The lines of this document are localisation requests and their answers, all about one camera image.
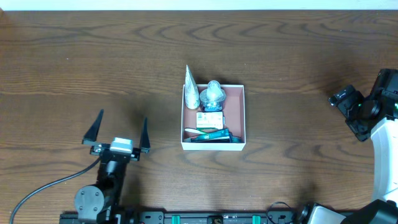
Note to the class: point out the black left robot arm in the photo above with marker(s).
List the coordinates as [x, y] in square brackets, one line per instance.
[99, 202]

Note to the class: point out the black mounting rail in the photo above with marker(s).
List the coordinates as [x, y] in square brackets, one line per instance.
[311, 213]

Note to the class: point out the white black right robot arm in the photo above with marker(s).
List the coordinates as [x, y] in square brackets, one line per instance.
[383, 208]

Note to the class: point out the white cardboard box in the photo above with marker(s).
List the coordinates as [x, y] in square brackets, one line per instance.
[234, 119]

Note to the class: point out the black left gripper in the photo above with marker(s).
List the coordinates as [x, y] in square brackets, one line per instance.
[101, 149]

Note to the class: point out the green Dettol soap bar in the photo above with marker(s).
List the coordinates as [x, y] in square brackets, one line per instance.
[210, 120]

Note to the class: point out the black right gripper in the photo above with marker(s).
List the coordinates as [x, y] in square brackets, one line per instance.
[339, 98]

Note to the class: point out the red Colgate toothpaste tube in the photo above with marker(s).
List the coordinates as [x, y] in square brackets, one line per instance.
[222, 135]

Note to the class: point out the blue disposable razor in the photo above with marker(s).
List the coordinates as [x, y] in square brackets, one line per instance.
[235, 139]

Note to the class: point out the white Pantene conditioner tube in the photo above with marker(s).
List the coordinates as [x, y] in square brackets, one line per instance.
[192, 96]

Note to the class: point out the green white toothbrush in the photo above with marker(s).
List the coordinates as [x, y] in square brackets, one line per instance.
[194, 131]

